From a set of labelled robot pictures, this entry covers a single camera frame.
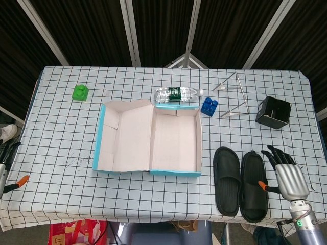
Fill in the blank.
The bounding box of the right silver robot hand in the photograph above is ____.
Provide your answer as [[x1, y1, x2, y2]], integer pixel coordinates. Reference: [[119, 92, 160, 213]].
[[258, 144, 310, 201]]

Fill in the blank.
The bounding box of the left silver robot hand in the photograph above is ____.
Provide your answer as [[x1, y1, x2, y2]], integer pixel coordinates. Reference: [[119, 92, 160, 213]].
[[0, 141, 30, 200]]

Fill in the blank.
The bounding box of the black rubber slipper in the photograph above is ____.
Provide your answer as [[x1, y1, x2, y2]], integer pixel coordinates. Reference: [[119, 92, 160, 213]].
[[213, 146, 241, 215], [240, 150, 269, 222]]

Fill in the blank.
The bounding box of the light blue shoe box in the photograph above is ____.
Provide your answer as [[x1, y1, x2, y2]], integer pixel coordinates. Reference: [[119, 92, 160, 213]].
[[91, 100, 203, 177]]

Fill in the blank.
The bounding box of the small black box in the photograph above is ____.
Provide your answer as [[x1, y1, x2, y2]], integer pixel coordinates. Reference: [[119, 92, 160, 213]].
[[255, 96, 292, 130]]

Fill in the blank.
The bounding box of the white sneaker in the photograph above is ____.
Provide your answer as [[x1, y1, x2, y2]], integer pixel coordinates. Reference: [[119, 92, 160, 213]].
[[0, 124, 18, 144]]

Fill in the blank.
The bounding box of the white black-grid tablecloth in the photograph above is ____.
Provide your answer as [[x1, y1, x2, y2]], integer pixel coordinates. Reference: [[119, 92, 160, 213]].
[[0, 65, 327, 237]]

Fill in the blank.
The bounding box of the metal table leg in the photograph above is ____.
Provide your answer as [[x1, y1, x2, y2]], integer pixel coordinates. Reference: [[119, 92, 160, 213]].
[[223, 222, 230, 245]]

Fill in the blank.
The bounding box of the red patterned bag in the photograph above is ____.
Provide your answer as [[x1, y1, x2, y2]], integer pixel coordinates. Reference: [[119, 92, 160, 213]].
[[49, 218, 109, 245]]

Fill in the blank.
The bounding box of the blue toy building block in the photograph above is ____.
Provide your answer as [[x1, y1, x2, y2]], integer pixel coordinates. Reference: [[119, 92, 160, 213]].
[[200, 97, 219, 118]]

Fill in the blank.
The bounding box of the green toy building block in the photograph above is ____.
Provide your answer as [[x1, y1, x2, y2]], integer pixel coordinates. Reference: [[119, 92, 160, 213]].
[[72, 84, 89, 103]]

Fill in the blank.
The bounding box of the brown paper bag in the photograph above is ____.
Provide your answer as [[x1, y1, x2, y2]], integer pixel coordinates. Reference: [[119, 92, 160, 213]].
[[171, 220, 199, 232]]

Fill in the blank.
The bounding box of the clear plastic water bottle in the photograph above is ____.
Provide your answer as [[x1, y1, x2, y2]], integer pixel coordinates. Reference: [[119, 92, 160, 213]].
[[154, 86, 204, 104]]

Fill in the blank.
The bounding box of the dark blue chair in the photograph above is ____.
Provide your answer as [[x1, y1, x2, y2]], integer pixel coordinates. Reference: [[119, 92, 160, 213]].
[[108, 220, 213, 245]]

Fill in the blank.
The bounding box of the white triangular screen foot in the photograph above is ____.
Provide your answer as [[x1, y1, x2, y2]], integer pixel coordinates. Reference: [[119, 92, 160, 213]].
[[166, 53, 209, 69]]

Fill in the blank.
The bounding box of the dark folding partition screen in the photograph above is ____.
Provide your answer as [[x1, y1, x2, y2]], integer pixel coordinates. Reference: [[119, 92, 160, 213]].
[[0, 0, 327, 120]]

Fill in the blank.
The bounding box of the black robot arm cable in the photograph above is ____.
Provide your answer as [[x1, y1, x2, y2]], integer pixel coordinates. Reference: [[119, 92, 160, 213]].
[[277, 220, 294, 245]]

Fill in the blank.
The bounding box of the metal wire stand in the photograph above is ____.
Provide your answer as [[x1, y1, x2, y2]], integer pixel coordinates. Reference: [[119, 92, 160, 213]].
[[212, 72, 250, 119]]

